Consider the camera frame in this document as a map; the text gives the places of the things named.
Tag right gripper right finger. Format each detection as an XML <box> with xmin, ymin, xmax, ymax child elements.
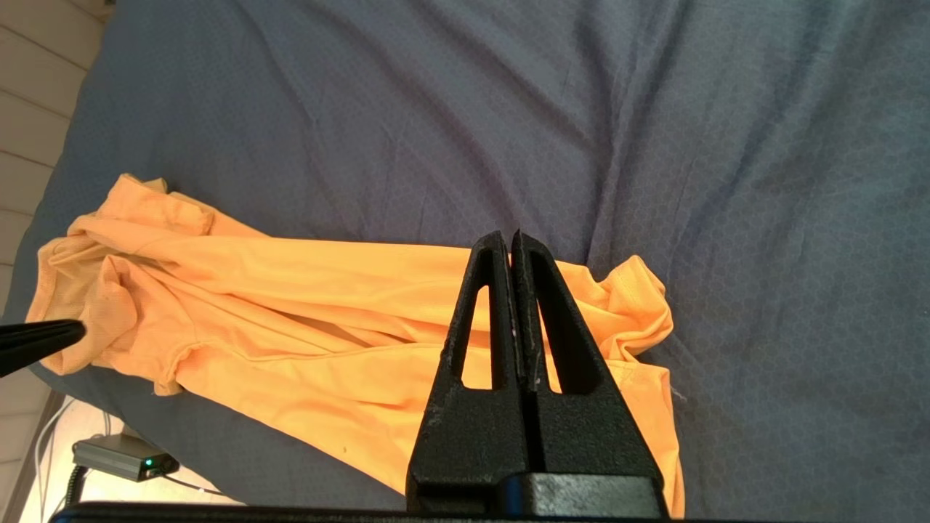
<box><xmin>511</xmin><ymin>230</ymin><xmax>668</xmax><ymax>518</ymax></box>

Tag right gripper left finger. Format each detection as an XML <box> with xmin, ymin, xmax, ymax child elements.
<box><xmin>405</xmin><ymin>231</ymin><xmax>537</xmax><ymax>511</ymax></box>

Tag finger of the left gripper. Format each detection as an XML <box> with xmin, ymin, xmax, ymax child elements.
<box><xmin>0</xmin><ymin>318</ymin><xmax>86</xmax><ymax>354</ymax></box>
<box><xmin>0</xmin><ymin>341</ymin><xmax>75</xmax><ymax>378</ymax></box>

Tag yellow t-shirt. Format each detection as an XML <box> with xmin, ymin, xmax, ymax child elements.
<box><xmin>25</xmin><ymin>173</ymin><xmax>685</xmax><ymax>518</ymax></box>

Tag grey box green light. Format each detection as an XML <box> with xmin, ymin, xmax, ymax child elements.
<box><xmin>73</xmin><ymin>434</ymin><xmax>181</xmax><ymax>482</ymax></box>

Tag black coiled cable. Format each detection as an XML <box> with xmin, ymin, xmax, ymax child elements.
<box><xmin>64</xmin><ymin>465</ymin><xmax>89</xmax><ymax>508</ymax></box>

